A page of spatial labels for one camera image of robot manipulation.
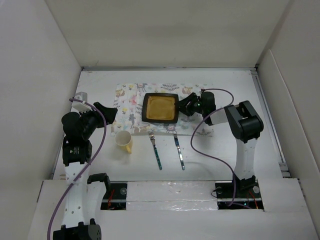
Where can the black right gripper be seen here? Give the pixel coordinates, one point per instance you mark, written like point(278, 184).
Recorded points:
point(186, 109)

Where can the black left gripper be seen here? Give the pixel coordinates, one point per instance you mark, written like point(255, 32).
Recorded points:
point(97, 115)

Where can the floral animal print placemat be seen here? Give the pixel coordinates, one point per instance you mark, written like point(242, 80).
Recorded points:
point(129, 99)

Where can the square black and mustard plate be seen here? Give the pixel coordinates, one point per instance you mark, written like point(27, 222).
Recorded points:
point(160, 108)

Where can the yellow ceramic mug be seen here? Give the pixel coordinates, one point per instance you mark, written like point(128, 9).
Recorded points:
point(124, 140)

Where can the knife with green handle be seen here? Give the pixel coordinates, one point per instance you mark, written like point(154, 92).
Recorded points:
point(177, 144)

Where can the fork with green handle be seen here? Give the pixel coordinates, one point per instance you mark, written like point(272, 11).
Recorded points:
point(153, 141)

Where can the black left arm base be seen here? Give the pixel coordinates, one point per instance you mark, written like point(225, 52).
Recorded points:
point(116, 198)

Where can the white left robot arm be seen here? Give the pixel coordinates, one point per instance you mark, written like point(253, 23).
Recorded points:
point(74, 217)

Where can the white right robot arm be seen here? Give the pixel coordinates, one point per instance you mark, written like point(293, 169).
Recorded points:
point(244, 122)

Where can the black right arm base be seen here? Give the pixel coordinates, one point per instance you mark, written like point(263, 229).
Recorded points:
point(246, 199)

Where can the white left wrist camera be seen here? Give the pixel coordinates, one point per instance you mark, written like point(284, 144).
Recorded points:
point(79, 105)

